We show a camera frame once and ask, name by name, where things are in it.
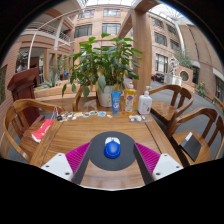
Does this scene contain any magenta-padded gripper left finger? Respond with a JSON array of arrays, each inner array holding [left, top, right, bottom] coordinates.
[[40, 142, 95, 186]]

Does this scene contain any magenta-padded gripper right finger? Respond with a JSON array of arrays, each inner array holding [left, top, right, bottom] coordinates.
[[132, 142, 184, 186]]

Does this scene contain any blue and white computer mouse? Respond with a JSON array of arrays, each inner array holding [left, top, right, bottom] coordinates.
[[103, 136, 122, 160]]

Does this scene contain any round dark grey mouse pad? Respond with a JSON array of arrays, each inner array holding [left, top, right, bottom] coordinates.
[[87, 130, 138, 172]]

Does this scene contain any black notebook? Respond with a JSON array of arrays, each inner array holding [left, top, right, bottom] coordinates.
[[179, 131, 202, 162]]

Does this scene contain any red and white package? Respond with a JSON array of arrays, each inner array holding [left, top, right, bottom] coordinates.
[[31, 118, 56, 144]]

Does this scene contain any small white packet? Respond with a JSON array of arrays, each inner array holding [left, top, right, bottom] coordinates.
[[128, 114, 147, 123]]

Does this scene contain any wooden armchair with empty seat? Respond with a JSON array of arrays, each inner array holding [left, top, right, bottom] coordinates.
[[148, 83, 195, 128]]

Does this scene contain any wooden armchair with notebook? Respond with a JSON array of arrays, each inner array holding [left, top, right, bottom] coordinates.
[[165, 107, 224, 167]]

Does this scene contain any white pump dispenser bottle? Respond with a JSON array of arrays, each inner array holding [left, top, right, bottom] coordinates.
[[137, 85, 153, 116]]

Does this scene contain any wooden armchair with red package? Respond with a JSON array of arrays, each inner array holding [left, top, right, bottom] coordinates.
[[3, 98, 66, 164]]

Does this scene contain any wooden chair behind plant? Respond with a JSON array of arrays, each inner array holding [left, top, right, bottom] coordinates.
[[72, 84, 99, 113]]

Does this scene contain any yellow liquid soap bottle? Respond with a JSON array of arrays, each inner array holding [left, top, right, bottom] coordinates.
[[122, 81, 138, 117]]

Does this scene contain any blue squeeze tube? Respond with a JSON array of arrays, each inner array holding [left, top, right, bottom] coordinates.
[[110, 90, 122, 116]]

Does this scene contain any yellow flowering potted plant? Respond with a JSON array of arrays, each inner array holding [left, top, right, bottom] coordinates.
[[197, 81, 207, 98]]

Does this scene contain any white stone statue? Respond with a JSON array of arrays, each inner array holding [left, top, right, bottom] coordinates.
[[169, 57, 180, 76]]

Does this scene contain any dark bust sculpture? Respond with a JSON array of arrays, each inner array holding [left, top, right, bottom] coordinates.
[[15, 51, 29, 73]]

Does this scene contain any large green potted plant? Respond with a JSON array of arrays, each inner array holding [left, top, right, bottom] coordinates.
[[61, 33, 144, 108]]

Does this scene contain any dark wooden pedestal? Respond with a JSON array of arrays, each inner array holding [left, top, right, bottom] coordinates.
[[7, 67, 46, 126]]

